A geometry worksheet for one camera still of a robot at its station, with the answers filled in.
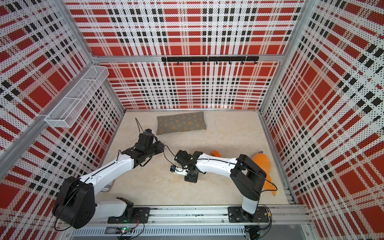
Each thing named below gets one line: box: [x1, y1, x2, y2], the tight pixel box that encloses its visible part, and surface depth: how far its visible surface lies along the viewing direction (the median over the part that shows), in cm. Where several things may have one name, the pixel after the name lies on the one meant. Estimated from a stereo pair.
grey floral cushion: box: [156, 111, 207, 136], surface depth 110 cm
